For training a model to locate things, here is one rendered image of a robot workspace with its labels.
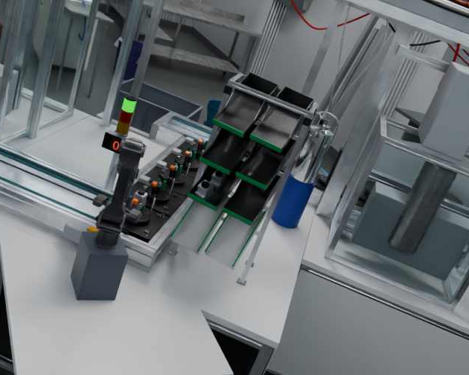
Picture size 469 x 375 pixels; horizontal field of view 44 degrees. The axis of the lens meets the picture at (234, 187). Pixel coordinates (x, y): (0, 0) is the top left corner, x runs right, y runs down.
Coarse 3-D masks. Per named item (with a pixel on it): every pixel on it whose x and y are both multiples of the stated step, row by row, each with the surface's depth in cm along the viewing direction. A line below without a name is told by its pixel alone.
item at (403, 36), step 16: (400, 32) 301; (384, 64) 307; (400, 64) 305; (384, 80) 310; (368, 96) 314; (384, 96) 312; (368, 112) 317; (368, 128) 320; (352, 144) 325; (352, 160) 329; (336, 176) 333; (336, 192) 337; (320, 208) 342
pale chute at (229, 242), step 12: (228, 216) 239; (264, 216) 241; (228, 228) 241; (240, 228) 240; (252, 228) 240; (216, 240) 239; (228, 240) 238; (240, 240) 238; (216, 252) 236; (228, 252) 236; (240, 252) 232; (228, 264) 234
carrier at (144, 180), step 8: (144, 176) 281; (136, 184) 276; (144, 184) 279; (160, 184) 268; (160, 192) 272; (168, 192) 275; (152, 200) 265; (160, 200) 265; (168, 200) 270; (176, 200) 275; (184, 200) 280; (160, 208) 262; (168, 208) 265; (176, 208) 269; (168, 216) 260
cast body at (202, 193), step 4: (204, 180) 230; (200, 184) 229; (204, 184) 228; (208, 184) 228; (200, 188) 228; (204, 188) 227; (208, 188) 228; (212, 188) 230; (196, 192) 230; (200, 192) 229; (204, 192) 228; (208, 192) 229; (212, 192) 232; (200, 196) 229; (204, 196) 229; (208, 196) 232; (204, 200) 230
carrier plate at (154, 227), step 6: (162, 216) 257; (126, 222) 242; (150, 222) 248; (156, 222) 250; (162, 222) 252; (126, 228) 238; (132, 228) 239; (138, 228) 241; (144, 228) 242; (150, 228) 244; (156, 228) 246; (132, 234) 237; (138, 234) 237; (144, 234) 238; (150, 234) 240; (144, 240) 237
